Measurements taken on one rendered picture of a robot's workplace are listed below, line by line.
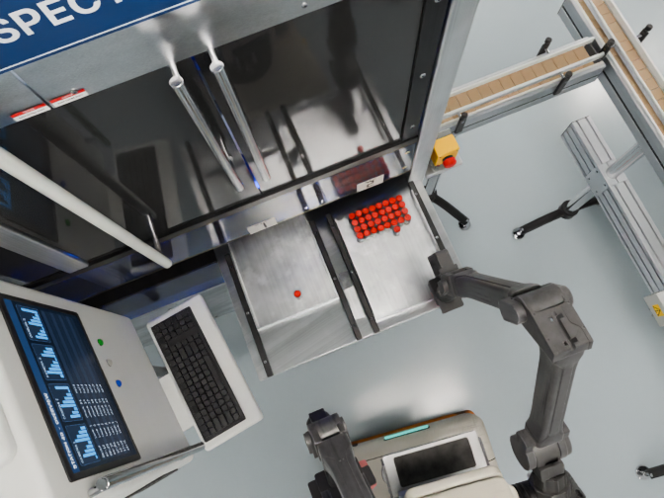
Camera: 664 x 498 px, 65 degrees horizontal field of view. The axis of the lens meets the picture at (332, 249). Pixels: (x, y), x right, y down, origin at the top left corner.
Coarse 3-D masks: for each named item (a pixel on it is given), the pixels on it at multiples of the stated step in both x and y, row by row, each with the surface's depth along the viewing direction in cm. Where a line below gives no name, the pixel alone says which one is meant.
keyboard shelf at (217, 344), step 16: (192, 304) 168; (160, 320) 168; (208, 320) 167; (208, 336) 165; (160, 352) 165; (224, 352) 164; (224, 368) 163; (176, 384) 162; (240, 384) 161; (176, 400) 161; (240, 400) 160; (176, 416) 160; (192, 416) 159; (256, 416) 158; (224, 432) 158; (208, 448) 157
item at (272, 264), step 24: (240, 240) 165; (264, 240) 164; (288, 240) 164; (312, 240) 164; (240, 264) 163; (264, 264) 163; (288, 264) 162; (312, 264) 162; (264, 288) 161; (288, 288) 160; (312, 288) 160; (264, 312) 159; (288, 312) 158
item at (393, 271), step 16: (416, 208) 165; (416, 224) 163; (352, 240) 163; (368, 240) 163; (384, 240) 163; (400, 240) 162; (416, 240) 162; (432, 240) 161; (352, 256) 162; (368, 256) 162; (384, 256) 161; (400, 256) 161; (416, 256) 161; (368, 272) 160; (384, 272) 160; (400, 272) 160; (416, 272) 159; (432, 272) 159; (368, 288) 159; (384, 288) 159; (400, 288) 158; (416, 288) 158; (384, 304) 157; (400, 304) 157; (416, 304) 154
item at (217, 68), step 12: (216, 60) 72; (216, 72) 72; (228, 84) 76; (228, 96) 78; (228, 108) 82; (240, 108) 83; (240, 120) 85; (240, 132) 90; (252, 132) 92; (252, 144) 94; (252, 156) 99; (264, 168) 104; (264, 180) 110
